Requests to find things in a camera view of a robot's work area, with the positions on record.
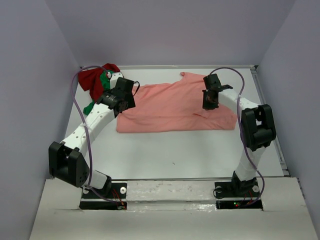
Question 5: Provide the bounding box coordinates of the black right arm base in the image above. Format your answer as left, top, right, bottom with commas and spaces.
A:
212, 181, 263, 210

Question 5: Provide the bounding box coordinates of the pink t shirt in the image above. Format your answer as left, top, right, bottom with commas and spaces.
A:
116, 72, 237, 134

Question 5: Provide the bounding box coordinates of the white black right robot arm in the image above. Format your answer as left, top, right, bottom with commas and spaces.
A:
202, 73, 277, 199

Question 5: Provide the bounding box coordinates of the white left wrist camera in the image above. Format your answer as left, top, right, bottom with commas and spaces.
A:
109, 72, 124, 89

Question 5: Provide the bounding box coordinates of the green t shirt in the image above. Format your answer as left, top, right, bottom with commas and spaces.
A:
83, 70, 114, 116

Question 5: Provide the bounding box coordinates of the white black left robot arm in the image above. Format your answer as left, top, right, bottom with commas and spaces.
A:
48, 73, 138, 198

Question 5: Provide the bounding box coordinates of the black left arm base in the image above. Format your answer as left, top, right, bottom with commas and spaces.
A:
79, 180, 128, 211

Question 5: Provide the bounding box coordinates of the dark red t shirt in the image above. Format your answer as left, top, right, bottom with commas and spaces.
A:
78, 63, 120, 98

